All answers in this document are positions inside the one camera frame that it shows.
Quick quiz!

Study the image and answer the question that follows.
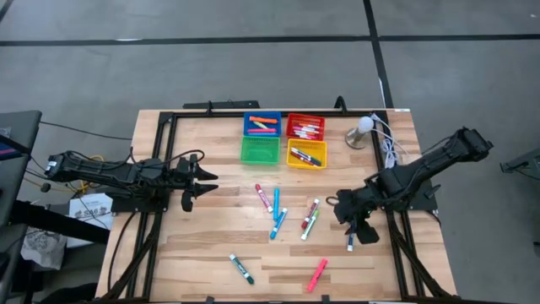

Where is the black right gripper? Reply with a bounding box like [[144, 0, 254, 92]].
[[334, 187, 381, 246]]

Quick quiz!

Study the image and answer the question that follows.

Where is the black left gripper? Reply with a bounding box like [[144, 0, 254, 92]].
[[173, 161, 220, 214]]

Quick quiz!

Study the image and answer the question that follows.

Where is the red cap white marker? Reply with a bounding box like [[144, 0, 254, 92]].
[[300, 198, 321, 231]]

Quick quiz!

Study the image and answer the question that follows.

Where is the green cap white-label marker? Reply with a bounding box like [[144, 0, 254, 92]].
[[300, 209, 321, 242]]

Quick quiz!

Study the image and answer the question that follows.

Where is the slim green marker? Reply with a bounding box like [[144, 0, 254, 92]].
[[291, 146, 323, 166]]

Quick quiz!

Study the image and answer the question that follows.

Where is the slim red Expo marker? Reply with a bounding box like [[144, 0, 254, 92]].
[[289, 150, 316, 167]]

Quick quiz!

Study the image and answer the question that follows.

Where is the light blue white-label marker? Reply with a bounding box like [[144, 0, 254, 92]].
[[269, 207, 289, 241]]

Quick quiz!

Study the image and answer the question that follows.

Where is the thick dark green marker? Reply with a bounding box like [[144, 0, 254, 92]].
[[229, 253, 256, 285]]

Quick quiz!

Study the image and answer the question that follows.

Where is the green plastic basket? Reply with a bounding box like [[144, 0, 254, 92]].
[[240, 135, 282, 166]]

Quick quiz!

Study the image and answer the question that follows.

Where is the yellow plastic basket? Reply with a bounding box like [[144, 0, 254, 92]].
[[286, 138, 329, 171]]

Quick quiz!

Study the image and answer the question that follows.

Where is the blue plastic basket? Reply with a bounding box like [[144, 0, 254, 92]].
[[243, 111, 284, 138]]

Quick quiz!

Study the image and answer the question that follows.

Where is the black power strip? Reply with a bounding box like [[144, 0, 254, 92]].
[[182, 100, 262, 111]]

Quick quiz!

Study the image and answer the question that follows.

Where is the white bulb lamp brass base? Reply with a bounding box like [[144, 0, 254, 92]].
[[344, 116, 376, 150]]

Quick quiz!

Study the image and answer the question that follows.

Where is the red plastic basket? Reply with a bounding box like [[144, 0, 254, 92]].
[[285, 112, 327, 142]]

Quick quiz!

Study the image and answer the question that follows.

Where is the white printed paper sheet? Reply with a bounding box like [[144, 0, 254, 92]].
[[68, 193, 115, 249]]

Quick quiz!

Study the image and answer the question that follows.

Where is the black beam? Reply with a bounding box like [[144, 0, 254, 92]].
[[8, 200, 111, 245]]

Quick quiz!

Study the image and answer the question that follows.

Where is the crumpled white bag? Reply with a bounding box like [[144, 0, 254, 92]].
[[19, 227, 68, 271]]

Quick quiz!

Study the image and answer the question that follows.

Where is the grey stand foot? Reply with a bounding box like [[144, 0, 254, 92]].
[[499, 146, 540, 175]]

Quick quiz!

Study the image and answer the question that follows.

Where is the grey desk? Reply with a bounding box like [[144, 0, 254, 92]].
[[0, 110, 43, 229]]

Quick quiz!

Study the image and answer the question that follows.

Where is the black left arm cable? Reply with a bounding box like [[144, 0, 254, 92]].
[[128, 147, 207, 170]]

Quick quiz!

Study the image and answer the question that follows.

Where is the black aluminium table frame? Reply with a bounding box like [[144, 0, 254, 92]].
[[100, 108, 455, 303]]

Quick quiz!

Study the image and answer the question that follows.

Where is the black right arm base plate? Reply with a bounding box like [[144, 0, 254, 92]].
[[375, 176, 440, 213]]

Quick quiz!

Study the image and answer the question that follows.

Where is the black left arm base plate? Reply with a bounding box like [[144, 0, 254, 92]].
[[110, 181, 172, 214]]

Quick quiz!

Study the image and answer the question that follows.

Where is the yellow cable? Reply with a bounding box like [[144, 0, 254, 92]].
[[23, 154, 105, 195]]

